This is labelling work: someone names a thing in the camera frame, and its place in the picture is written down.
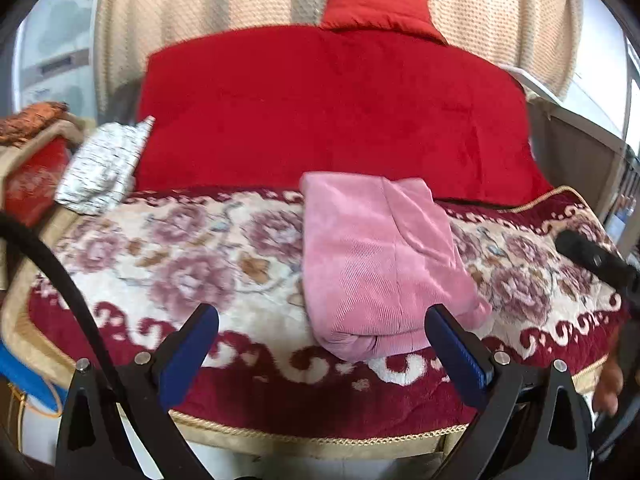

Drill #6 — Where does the red cushion with beige trim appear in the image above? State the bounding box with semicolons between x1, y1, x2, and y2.
1;119;84;228

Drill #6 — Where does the white speckled cloth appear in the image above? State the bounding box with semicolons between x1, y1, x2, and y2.
54;116;155;216

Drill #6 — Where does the red blanket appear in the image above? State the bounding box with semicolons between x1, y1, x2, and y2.
134;26;549;206

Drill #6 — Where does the person's hand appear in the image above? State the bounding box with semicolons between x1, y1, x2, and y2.
592;330;624;416

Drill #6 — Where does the blue bag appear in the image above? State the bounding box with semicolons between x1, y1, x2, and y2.
0;344;67;418

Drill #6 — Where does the white wardrobe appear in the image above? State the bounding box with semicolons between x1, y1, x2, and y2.
10;0;96;119

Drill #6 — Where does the orange patterned cloth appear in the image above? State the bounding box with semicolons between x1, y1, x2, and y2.
0;101;68;148

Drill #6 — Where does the red pillow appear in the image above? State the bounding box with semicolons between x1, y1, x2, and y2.
320;0;447;44

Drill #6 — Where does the pink corduroy jacket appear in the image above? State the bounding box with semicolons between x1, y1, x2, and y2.
300;172;491;362

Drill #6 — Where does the black cable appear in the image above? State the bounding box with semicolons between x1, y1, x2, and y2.
0;210;151;480

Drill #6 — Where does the beige curtain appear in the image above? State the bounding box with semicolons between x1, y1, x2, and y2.
92;0;582;112

